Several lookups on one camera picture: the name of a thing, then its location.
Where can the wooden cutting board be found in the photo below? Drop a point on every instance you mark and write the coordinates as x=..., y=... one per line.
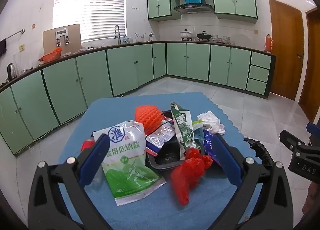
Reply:
x=51, y=42

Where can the orange foam fruit net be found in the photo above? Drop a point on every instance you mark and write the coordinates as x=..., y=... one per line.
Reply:
x=147, y=117

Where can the red plastic bag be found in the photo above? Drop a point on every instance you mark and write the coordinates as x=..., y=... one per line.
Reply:
x=187, y=172

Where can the white cooking pot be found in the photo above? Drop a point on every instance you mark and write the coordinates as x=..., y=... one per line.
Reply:
x=186, y=35

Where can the white tissue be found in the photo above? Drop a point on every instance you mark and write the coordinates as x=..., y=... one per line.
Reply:
x=210, y=119

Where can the wooden door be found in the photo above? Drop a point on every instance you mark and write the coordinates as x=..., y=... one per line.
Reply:
x=312, y=69
x=286, y=49

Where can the red snack packet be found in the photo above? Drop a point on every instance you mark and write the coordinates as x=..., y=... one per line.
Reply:
x=87, y=143

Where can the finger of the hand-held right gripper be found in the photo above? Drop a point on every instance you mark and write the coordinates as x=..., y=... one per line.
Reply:
x=314, y=127
x=291, y=139

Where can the black wok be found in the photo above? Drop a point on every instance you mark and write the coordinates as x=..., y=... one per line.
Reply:
x=203, y=36

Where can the white window blind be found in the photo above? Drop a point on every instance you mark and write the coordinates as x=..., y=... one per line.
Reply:
x=90, y=7

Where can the steel faucet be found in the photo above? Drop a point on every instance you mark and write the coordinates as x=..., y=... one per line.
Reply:
x=118, y=32

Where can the orange plastic basket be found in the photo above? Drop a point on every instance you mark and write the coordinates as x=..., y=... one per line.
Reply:
x=51, y=56

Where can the bin with black bag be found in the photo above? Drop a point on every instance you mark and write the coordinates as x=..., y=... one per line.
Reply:
x=260, y=149

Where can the blue white red snack wrapper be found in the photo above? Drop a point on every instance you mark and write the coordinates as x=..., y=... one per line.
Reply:
x=208, y=144

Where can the green lower cabinets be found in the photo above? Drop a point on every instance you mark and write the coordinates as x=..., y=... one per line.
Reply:
x=125, y=69

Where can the steel towel bar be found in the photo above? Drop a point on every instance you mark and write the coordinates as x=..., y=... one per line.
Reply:
x=15, y=34

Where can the dark towel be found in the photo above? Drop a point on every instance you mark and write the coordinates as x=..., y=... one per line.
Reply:
x=2, y=47

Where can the red thermos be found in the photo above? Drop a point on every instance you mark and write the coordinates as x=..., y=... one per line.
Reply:
x=268, y=43

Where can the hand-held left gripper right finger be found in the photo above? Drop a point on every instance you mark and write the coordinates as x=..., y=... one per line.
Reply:
x=225, y=159

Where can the blue scalloped tablecloth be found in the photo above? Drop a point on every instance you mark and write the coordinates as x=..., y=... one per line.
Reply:
x=150, y=210

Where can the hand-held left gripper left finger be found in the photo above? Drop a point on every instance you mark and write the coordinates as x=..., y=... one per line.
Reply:
x=96, y=159

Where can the utensil holder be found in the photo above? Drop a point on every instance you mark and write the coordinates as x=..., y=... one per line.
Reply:
x=140, y=38

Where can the glass jars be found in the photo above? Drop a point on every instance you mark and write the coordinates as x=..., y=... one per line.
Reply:
x=228, y=40

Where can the black plastic tray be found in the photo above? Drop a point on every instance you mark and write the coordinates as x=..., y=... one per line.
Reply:
x=167, y=157

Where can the range hood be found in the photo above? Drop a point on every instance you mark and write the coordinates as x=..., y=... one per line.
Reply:
x=193, y=8

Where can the green and white salt bag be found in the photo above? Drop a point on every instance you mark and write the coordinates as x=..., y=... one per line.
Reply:
x=127, y=154

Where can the steel electric kettle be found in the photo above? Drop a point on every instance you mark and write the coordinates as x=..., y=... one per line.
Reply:
x=11, y=72

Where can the stack of bowls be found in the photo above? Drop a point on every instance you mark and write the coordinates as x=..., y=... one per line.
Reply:
x=215, y=38

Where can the green and white carton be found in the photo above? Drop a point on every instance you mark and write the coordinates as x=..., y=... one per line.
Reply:
x=183, y=124

